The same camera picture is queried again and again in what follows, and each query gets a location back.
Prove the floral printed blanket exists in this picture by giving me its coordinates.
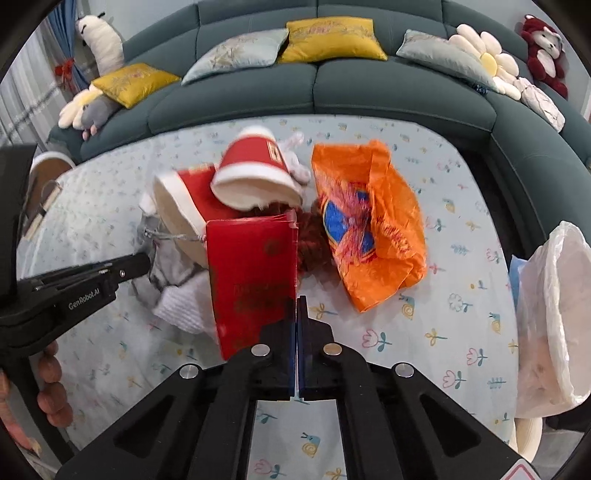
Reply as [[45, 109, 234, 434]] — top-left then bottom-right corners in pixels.
[[14, 113, 522, 480]]

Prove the person's left hand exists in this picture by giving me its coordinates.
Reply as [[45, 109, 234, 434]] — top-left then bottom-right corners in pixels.
[[37, 340, 75, 428]]

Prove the red teddy bear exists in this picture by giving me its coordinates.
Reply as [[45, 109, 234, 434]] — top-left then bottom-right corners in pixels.
[[521, 15, 570, 100]]

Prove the grey plush toy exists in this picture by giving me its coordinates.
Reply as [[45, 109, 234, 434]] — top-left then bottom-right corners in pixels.
[[81, 97, 123, 141]]

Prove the blue cloth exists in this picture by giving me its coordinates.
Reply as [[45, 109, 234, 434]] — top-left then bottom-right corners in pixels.
[[508, 256, 532, 305]]

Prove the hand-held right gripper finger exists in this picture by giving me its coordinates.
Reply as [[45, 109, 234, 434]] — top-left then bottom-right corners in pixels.
[[298, 295, 541, 480], [55, 295, 298, 480]]

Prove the white plastic bag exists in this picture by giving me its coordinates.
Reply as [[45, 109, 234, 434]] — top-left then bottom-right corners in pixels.
[[515, 220, 591, 418]]

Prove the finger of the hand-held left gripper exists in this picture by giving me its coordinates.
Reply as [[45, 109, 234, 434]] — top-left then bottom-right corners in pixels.
[[18, 252, 152, 297]]

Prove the teal sofa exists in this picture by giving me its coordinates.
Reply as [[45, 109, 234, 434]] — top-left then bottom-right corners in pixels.
[[46, 0, 591, 296]]

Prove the brown white-rimmed object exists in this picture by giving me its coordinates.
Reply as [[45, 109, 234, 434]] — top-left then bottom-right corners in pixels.
[[28, 154, 77, 241]]

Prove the white sheer curtain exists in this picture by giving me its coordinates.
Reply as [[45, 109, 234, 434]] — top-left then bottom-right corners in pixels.
[[0, 60, 61, 148]]

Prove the orange plastic bag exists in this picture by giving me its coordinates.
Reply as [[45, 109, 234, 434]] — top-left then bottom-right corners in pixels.
[[310, 140, 428, 313]]

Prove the grey cloth pouch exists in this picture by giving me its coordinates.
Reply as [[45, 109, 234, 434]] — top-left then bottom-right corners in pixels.
[[129, 212, 206, 305]]

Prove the cream petal pillow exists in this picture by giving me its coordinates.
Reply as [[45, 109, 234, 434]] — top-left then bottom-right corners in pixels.
[[58, 87, 105, 130]]

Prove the white plush toy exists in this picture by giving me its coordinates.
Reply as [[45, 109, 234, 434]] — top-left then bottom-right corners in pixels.
[[75, 14, 126, 77]]

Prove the light blue cushion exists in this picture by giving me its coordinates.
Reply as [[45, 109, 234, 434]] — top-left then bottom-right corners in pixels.
[[181, 28, 290, 86], [396, 30, 499, 93]]

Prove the white and red cloth garment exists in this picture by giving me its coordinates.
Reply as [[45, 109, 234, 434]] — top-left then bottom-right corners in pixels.
[[210, 126, 304, 208]]

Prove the dark red fuzzy ball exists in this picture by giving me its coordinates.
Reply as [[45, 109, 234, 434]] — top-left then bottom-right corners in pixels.
[[295, 210, 334, 278]]

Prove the yellow cushion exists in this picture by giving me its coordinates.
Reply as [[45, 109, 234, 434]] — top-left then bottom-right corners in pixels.
[[91, 63, 182, 110], [277, 17, 389, 64]]

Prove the red curtain tassel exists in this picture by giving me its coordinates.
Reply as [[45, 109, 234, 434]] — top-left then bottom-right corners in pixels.
[[54, 60, 77, 90]]

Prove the white patterned cushion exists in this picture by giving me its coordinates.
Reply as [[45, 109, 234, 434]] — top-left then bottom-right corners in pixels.
[[515, 76, 566, 134]]

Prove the blue curtain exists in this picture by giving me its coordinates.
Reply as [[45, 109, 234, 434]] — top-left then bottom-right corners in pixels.
[[48, 0, 93, 93]]

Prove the white round container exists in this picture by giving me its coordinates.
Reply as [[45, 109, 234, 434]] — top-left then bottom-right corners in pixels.
[[515, 415, 544, 462]]

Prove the red white plush stocking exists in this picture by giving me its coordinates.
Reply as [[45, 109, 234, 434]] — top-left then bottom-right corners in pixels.
[[152, 166, 222, 268]]

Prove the white flower pillow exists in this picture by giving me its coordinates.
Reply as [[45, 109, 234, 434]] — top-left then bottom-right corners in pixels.
[[449, 23, 522, 100]]

